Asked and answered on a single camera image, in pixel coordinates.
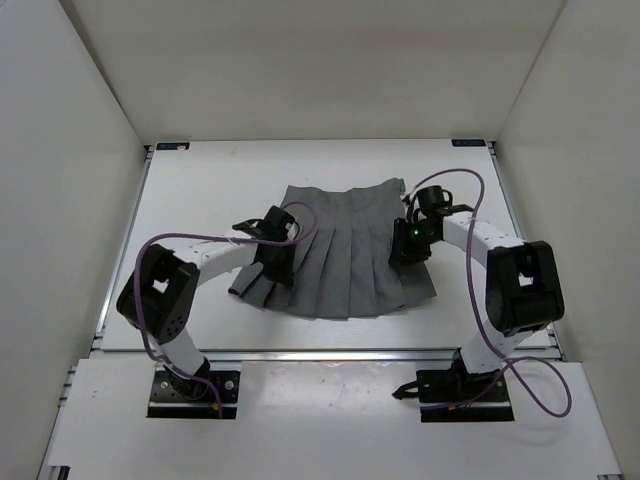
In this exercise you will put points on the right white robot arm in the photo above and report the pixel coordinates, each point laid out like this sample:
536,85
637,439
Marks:
522,288

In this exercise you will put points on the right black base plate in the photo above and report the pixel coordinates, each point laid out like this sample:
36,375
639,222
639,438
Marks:
453,395

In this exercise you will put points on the right corner label sticker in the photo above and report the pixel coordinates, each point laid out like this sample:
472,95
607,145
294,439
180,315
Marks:
468,143

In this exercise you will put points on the corner label sticker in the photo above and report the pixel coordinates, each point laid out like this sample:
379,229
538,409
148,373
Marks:
468,143
172,146

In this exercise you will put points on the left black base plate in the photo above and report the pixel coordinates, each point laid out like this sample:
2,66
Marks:
171,397

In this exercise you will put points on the left corner label sticker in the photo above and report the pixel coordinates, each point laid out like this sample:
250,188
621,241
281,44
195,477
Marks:
172,146

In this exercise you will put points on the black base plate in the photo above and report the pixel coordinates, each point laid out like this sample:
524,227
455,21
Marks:
453,395
171,397

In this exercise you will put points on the grey pleated skirt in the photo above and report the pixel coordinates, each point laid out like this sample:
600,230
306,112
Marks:
341,271

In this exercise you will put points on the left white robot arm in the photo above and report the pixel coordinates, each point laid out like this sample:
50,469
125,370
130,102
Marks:
157,298

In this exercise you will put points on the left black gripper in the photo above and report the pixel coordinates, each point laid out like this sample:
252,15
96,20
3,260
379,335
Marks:
284,273

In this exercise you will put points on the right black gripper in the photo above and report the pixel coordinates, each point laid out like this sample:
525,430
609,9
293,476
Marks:
403,251

